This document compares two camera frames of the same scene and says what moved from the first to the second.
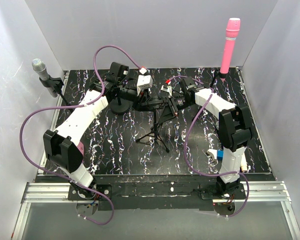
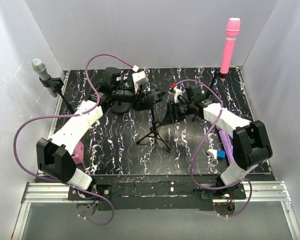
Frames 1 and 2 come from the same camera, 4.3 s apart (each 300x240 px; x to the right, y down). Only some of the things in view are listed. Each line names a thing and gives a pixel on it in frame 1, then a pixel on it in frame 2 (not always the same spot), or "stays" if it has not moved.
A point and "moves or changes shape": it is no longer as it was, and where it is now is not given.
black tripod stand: (155, 132) moves or changes shape
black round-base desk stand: (119, 105) stays
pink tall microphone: (233, 28) stays
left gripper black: (143, 104) stays
